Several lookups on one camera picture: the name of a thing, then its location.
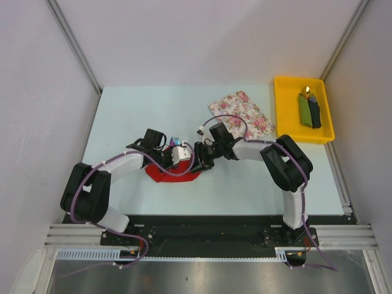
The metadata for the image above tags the red paper napkin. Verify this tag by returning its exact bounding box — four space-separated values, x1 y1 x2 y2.
145 149 201 183

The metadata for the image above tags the right aluminium frame rail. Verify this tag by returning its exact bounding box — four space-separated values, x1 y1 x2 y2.
314 225 379 250

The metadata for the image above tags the black rolled napkin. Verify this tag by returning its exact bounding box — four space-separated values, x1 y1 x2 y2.
308 99 322 129

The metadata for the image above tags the gold spoon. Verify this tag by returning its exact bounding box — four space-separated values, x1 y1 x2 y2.
303 86 311 99

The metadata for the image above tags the white cable duct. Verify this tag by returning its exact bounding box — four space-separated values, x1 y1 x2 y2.
56 249 287 262

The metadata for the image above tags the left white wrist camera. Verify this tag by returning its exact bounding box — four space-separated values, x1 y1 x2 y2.
173 142 192 164

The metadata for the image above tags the right aluminium frame post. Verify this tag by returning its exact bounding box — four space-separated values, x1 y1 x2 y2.
320 0 373 81

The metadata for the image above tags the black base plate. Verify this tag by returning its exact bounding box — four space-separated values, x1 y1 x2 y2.
97 215 357 259

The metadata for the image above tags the floral cloth mat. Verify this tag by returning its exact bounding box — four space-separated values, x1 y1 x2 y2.
208 91 275 140

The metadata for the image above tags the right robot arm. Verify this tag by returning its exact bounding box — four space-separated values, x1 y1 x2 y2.
190 122 314 246

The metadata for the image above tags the left aluminium frame post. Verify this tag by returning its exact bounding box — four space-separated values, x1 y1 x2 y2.
45 0 103 96

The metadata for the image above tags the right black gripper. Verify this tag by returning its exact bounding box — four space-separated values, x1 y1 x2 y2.
187 141 223 174

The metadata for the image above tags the yellow plastic tray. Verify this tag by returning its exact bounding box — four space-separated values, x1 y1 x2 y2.
274 76 335 145

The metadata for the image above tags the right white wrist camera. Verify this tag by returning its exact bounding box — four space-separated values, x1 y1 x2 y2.
197 126 214 142

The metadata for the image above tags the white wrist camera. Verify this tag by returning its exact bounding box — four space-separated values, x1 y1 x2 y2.
173 142 192 164
197 126 214 142

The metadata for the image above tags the green rolled napkin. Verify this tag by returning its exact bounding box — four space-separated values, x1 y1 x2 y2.
298 94 312 127

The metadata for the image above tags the aluminium frame post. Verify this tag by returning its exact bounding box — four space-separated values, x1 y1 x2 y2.
320 0 373 81
45 0 103 96

